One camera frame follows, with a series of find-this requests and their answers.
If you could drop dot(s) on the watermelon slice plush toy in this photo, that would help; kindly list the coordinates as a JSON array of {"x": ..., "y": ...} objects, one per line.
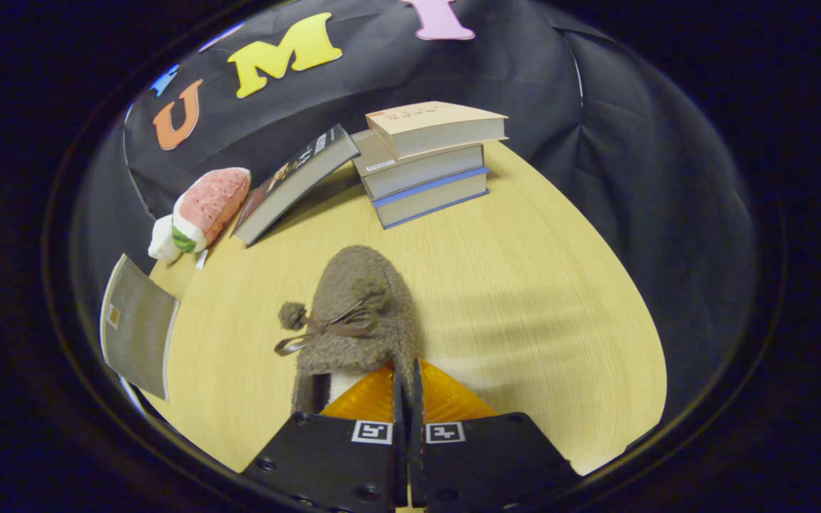
[{"x": 214, "y": 203}]

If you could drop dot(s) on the white plush toy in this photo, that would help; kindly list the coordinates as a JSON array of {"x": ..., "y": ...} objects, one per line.
[{"x": 161, "y": 246}]

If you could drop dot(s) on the black cover book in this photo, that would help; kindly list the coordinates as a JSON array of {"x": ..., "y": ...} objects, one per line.
[{"x": 289, "y": 182}]

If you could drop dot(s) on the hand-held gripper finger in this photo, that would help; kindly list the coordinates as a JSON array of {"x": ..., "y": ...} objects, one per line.
[
  {"x": 416, "y": 410},
  {"x": 400, "y": 410}
]

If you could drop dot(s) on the beige storage box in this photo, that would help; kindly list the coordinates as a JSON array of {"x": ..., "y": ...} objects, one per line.
[{"x": 136, "y": 328}]

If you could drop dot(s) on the brown fuzzy shoe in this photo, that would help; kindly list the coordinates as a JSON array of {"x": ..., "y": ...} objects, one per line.
[{"x": 360, "y": 285}]

